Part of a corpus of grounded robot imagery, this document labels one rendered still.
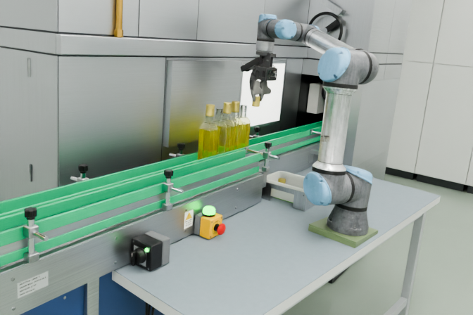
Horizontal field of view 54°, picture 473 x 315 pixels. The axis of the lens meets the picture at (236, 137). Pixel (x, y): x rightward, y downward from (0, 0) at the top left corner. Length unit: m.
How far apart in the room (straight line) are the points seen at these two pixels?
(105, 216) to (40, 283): 0.24
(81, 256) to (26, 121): 0.56
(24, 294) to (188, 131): 0.96
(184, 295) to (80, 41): 0.81
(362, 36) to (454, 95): 2.79
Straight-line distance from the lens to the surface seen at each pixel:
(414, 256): 2.53
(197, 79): 1.91
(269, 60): 1.94
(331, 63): 1.55
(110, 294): 1.47
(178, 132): 1.87
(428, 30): 5.36
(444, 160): 5.40
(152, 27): 1.74
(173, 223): 1.53
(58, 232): 1.26
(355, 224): 1.73
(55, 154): 1.56
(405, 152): 5.48
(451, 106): 5.31
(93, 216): 1.31
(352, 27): 2.65
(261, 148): 2.10
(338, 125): 1.58
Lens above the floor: 1.44
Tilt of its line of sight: 13 degrees down
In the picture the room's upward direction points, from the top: 5 degrees clockwise
